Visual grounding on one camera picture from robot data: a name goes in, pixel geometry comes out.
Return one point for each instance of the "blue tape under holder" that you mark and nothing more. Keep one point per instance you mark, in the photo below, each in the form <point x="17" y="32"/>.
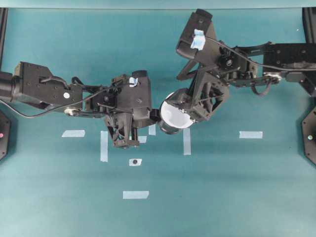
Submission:
<point x="142" y="139"/>

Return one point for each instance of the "blue tape strip bottom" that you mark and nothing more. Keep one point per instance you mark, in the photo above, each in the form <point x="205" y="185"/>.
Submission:
<point x="135" y="194"/>

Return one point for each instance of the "blue tape strip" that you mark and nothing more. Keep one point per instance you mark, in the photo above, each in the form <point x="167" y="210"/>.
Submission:
<point x="135" y="194"/>
<point x="251" y="134"/>

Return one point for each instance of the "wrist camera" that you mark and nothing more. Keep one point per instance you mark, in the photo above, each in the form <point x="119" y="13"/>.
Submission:
<point x="194" y="42"/>
<point x="135" y="97"/>

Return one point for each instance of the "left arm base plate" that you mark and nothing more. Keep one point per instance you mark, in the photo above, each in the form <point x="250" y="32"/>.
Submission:
<point x="5" y="125"/>

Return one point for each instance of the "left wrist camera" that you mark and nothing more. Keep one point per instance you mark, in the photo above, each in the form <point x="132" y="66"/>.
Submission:
<point x="135" y="97"/>

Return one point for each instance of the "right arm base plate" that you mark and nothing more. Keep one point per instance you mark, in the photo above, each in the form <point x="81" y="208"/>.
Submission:
<point x="309" y="135"/>

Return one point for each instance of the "blue tape vertical by holder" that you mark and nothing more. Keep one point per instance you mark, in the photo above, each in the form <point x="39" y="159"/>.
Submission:
<point x="152" y="130"/>

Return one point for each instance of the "blue tape below cup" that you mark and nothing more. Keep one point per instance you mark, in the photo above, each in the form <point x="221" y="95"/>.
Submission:
<point x="187" y="149"/>

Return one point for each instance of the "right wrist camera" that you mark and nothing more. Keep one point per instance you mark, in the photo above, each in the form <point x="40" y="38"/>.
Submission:
<point x="194" y="42"/>

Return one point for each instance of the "blue tape strip vertical left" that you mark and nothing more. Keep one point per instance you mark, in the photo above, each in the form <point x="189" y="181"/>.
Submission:
<point x="103" y="146"/>

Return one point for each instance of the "right black frame rail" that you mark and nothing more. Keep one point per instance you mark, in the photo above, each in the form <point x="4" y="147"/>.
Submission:
<point x="309" y="23"/>

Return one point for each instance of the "left black frame rail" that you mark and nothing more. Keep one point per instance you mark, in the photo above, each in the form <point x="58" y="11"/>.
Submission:
<point x="3" y="22"/>

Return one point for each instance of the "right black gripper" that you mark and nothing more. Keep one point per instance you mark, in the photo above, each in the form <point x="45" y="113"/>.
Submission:
<point x="208" y="90"/>

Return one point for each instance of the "black cup holder with handle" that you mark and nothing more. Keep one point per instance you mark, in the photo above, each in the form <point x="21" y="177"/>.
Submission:
<point x="168" y="129"/>

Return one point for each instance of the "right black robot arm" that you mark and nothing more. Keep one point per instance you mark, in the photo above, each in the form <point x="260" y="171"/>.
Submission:
<point x="267" y="64"/>

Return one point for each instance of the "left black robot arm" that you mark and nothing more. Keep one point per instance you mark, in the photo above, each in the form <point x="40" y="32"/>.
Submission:
<point x="36" y="86"/>

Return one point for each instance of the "white paper cup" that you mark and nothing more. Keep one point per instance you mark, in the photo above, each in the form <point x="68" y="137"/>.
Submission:
<point x="173" y="117"/>

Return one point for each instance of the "blue tape strip right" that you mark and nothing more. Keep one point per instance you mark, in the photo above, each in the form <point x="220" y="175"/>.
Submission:
<point x="251" y="134"/>

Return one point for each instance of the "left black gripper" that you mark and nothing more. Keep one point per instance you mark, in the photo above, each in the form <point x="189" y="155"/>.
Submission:
<point x="113" y="104"/>

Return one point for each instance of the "black frame rail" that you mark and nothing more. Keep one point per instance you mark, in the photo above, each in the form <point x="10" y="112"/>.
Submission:
<point x="309" y="23"/>
<point x="3" y="22"/>

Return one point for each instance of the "tape patch with black dot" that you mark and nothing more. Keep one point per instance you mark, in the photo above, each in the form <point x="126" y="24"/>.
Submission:
<point x="135" y="162"/>

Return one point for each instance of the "blue tape strip left angled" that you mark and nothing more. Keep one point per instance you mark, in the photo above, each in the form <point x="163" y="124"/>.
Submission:
<point x="73" y="133"/>

